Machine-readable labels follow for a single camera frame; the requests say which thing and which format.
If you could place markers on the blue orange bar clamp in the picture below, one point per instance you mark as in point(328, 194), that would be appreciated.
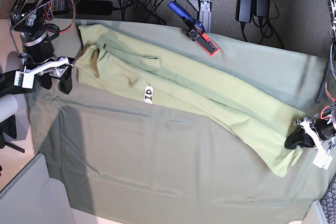
point(196, 31)

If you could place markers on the aluminium frame post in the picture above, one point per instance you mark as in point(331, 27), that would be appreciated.
point(205, 13)

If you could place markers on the light green T-shirt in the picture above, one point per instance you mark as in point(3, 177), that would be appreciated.
point(139, 70)

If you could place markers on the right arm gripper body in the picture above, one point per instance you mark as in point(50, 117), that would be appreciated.
point(39, 59)

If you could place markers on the black power brick pair left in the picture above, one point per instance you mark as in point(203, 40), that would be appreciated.
point(244, 11)

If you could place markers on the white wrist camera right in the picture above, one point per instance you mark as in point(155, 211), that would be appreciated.
point(24, 79)

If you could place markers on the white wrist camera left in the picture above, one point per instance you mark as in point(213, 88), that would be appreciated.
point(322, 160)

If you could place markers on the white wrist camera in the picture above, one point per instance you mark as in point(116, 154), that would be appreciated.
point(24, 79)
point(322, 160)

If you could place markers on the white cylinder roll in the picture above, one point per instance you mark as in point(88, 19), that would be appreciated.
point(8, 106)

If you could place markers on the dark cloth hanging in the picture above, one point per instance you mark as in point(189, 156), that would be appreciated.
point(7, 85)

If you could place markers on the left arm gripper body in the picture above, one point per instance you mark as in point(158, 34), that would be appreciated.
point(320, 127)

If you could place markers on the robot arm at left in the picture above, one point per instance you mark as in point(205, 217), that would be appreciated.
point(330, 68)

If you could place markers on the patterned chair corner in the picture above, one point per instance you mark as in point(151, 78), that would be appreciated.
point(328, 202)

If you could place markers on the grey white bin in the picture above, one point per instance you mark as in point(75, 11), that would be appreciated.
point(32, 196)

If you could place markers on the grey-green table cloth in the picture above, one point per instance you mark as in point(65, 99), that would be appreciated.
point(133, 162)

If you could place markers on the robot arm at right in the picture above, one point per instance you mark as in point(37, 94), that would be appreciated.
point(29, 17)

